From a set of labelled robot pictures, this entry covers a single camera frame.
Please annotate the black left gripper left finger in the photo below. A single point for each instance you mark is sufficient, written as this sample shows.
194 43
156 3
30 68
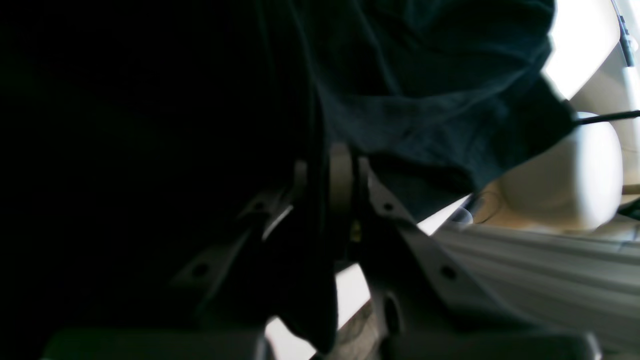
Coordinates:
243 238

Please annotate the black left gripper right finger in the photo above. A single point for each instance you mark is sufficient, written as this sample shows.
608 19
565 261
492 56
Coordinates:
420 294

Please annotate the black T-shirt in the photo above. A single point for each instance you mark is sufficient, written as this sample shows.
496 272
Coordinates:
130 127

